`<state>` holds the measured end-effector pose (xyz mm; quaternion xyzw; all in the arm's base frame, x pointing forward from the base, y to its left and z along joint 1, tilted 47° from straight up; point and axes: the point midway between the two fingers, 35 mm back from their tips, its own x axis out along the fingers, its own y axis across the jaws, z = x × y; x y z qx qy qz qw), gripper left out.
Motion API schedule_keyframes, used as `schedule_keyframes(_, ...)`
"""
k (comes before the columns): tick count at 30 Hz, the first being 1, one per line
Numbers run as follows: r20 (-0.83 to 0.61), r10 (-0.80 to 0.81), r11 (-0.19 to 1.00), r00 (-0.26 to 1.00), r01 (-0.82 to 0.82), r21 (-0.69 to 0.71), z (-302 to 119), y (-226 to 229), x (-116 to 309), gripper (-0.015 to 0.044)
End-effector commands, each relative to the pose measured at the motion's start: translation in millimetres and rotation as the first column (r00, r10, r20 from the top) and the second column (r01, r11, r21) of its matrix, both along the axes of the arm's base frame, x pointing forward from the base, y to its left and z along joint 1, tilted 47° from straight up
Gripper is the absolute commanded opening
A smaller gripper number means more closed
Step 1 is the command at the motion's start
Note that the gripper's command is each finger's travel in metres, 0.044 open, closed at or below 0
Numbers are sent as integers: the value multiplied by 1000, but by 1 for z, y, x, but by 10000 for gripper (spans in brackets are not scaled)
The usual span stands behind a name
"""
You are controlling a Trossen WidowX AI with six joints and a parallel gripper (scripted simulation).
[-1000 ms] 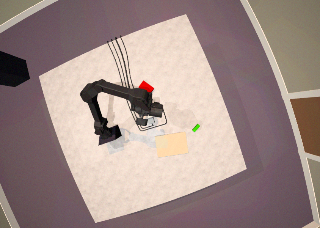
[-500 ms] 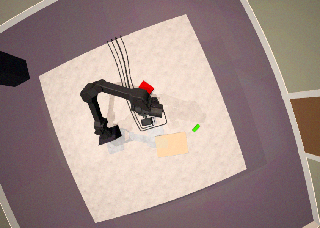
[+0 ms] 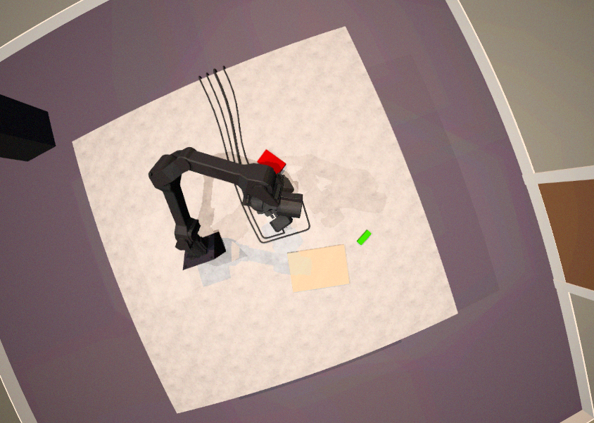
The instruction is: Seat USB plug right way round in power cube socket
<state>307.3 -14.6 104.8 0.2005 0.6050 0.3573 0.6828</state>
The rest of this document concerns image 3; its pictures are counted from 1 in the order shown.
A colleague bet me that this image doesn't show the red rectangular block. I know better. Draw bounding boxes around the red rectangular block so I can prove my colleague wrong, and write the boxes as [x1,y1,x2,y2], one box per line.
[257,150,286,174]

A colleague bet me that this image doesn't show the green rectangular block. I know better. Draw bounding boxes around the green rectangular block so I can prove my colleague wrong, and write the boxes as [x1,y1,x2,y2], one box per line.
[357,229,372,245]

